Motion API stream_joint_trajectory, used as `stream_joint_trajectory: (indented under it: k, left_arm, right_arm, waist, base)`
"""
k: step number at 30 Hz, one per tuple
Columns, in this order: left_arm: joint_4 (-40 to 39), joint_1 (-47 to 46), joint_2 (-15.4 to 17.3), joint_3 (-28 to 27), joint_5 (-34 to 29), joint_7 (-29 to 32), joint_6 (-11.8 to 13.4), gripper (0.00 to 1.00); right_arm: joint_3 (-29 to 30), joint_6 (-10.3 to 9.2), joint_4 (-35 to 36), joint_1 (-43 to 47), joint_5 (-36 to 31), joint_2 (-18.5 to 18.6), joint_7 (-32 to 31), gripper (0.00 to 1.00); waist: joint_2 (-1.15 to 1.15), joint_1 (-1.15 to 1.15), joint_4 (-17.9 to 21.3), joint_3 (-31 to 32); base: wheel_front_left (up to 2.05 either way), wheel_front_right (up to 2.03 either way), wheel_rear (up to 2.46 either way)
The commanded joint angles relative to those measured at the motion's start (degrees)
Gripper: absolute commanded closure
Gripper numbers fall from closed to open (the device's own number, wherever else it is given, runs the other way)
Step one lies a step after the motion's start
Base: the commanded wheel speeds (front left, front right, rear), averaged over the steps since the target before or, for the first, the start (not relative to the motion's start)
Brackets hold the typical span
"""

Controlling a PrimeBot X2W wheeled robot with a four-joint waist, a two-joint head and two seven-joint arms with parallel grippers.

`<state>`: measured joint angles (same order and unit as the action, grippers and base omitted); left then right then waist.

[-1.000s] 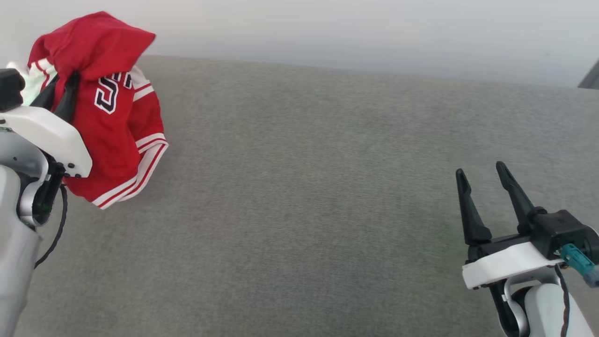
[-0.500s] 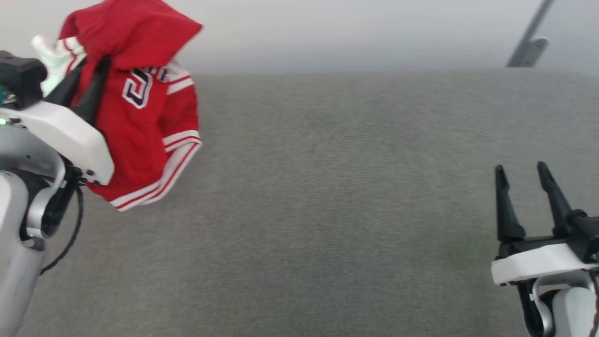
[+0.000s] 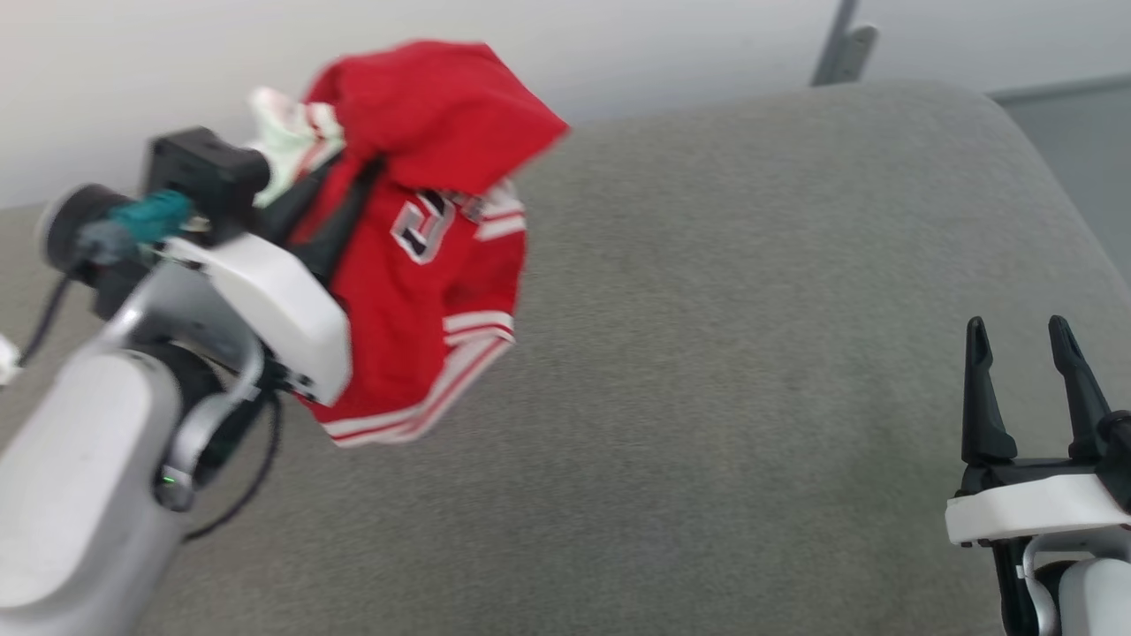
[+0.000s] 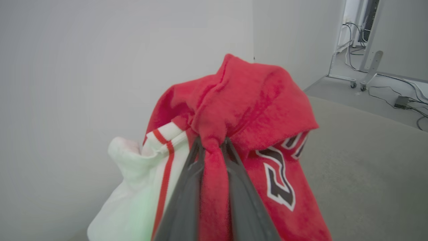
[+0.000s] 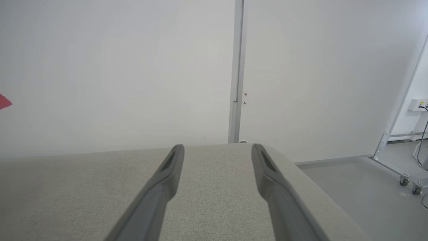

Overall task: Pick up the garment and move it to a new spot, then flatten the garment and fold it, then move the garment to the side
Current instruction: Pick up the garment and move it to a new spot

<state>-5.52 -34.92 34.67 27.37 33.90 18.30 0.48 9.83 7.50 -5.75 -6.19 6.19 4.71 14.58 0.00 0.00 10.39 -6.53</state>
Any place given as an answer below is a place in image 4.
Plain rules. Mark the grey wheeled stand frame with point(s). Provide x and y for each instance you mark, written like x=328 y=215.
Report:
x=372 y=67

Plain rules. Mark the red basketball jersey white sleeves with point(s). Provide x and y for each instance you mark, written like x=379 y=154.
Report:
x=247 y=100

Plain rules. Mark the black equipment panel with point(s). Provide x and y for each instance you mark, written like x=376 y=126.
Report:
x=371 y=16

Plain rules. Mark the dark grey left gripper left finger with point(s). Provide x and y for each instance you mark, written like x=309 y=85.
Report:
x=182 y=207

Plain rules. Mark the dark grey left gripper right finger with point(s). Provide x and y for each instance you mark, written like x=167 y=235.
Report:
x=247 y=214

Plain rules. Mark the black power adapter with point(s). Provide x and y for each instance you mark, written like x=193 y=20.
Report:
x=402 y=101

